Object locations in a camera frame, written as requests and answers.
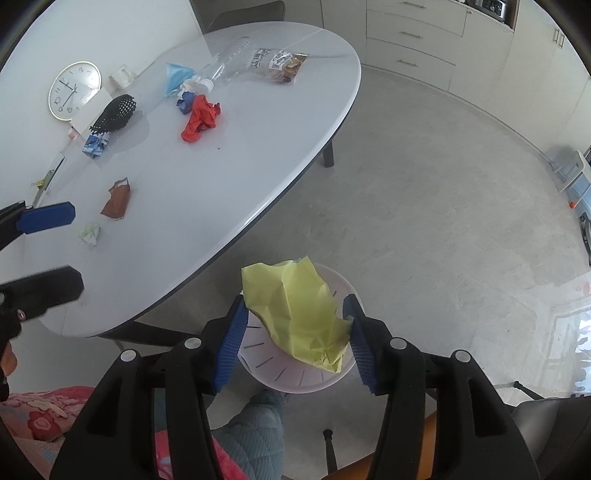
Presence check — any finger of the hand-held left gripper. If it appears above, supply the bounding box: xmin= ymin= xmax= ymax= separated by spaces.
xmin=0 ymin=265 xmax=85 ymax=324
xmin=0 ymin=200 xmax=77 ymax=252

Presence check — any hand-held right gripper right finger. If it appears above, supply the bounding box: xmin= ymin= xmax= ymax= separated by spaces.
xmin=342 ymin=294 xmax=541 ymax=480

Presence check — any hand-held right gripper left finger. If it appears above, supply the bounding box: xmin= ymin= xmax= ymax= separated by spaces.
xmin=48 ymin=294 xmax=250 ymax=480

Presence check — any white round waste basket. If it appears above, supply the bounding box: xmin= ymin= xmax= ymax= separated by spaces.
xmin=238 ymin=263 xmax=365 ymax=394

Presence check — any yellow paper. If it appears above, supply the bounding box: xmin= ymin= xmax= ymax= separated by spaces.
xmin=241 ymin=258 xmax=354 ymax=376

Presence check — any black mesh hairbrush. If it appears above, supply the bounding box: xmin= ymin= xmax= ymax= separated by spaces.
xmin=89 ymin=93 xmax=138 ymax=134

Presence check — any clear printed snack bag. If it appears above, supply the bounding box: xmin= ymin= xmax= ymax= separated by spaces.
xmin=249 ymin=47 xmax=309 ymax=86

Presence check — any person's left hand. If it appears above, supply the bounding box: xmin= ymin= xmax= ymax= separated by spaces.
xmin=0 ymin=344 xmax=18 ymax=379

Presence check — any brown crumpled wrapper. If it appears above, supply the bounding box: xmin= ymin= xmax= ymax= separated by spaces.
xmin=100 ymin=178 xmax=131 ymax=220

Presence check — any person's quilted blue leg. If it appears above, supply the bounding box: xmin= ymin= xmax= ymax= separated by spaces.
xmin=212 ymin=392 xmax=287 ymax=480

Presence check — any small blue white carton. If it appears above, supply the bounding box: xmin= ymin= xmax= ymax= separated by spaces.
xmin=82 ymin=133 xmax=110 ymax=158

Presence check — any red floral blanket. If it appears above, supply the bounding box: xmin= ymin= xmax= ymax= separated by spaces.
xmin=0 ymin=387 xmax=245 ymax=480

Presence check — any white card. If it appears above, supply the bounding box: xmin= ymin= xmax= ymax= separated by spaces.
xmin=71 ymin=88 xmax=114 ymax=134

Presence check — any red crumpled plastic bag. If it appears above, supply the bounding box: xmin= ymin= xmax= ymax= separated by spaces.
xmin=181 ymin=95 xmax=222 ymax=144

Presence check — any light blue plastic bag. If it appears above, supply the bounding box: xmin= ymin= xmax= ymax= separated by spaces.
xmin=165 ymin=62 xmax=197 ymax=99

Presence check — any grey padded chair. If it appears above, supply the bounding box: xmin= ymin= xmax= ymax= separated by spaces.
xmin=494 ymin=381 xmax=591 ymax=480

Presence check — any clear plastic bottle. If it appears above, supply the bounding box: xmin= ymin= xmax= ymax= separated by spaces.
xmin=196 ymin=36 xmax=254 ymax=93

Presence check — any white step stool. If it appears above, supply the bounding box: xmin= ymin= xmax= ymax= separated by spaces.
xmin=551 ymin=147 xmax=591 ymax=193

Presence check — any grey dining chair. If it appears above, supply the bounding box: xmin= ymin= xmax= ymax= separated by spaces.
xmin=203 ymin=0 xmax=286 ymax=33

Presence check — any beige drawer cabinet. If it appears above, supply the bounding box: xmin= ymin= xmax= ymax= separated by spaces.
xmin=365 ymin=0 xmax=467 ymax=90

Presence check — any silver countertop appliance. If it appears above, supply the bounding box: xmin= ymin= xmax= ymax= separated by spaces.
xmin=480 ymin=0 xmax=509 ymax=21

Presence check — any round white wall clock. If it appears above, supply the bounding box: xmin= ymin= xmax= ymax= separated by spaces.
xmin=47 ymin=61 xmax=102 ymax=121

